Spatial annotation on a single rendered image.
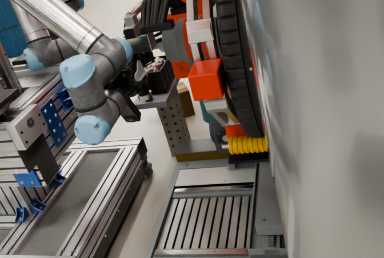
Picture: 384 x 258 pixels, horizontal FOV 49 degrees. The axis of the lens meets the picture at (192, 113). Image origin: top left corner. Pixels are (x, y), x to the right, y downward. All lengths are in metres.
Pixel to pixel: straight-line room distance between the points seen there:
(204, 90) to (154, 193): 1.18
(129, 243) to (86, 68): 1.14
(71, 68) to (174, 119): 1.32
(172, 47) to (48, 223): 0.95
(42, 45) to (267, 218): 0.94
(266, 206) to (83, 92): 0.87
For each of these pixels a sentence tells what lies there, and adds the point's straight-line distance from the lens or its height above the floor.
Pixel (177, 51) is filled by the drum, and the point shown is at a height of 0.84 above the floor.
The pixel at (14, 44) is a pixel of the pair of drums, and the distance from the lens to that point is 5.23.
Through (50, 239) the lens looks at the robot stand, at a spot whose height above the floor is 0.21.
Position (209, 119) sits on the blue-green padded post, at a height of 0.50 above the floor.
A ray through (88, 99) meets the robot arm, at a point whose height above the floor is 0.92.
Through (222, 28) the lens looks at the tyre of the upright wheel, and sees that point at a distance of 0.99.
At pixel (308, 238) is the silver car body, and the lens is 0.46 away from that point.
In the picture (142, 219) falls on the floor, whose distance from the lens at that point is 2.00.
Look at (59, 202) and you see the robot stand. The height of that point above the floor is 0.21.
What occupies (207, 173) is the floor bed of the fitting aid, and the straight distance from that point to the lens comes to 2.00.
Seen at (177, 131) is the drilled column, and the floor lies 0.16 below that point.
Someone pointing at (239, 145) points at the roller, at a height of 0.53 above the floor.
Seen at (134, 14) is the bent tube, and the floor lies 1.00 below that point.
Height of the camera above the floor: 1.28
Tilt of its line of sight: 28 degrees down
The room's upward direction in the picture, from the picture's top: 15 degrees counter-clockwise
